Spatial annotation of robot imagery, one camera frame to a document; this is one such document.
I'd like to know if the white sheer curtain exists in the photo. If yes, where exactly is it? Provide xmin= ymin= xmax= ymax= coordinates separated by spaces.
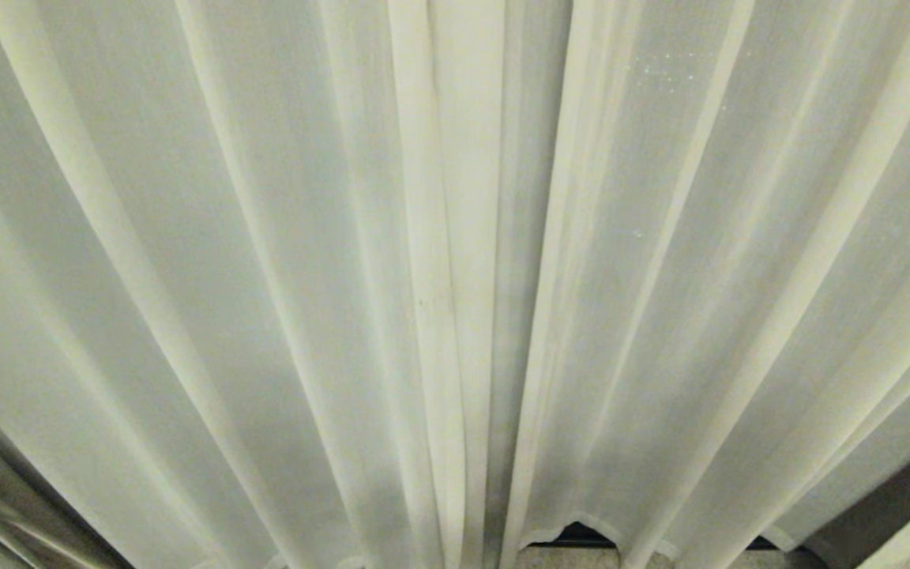
xmin=0 ymin=0 xmax=507 ymax=569
xmin=494 ymin=0 xmax=910 ymax=569

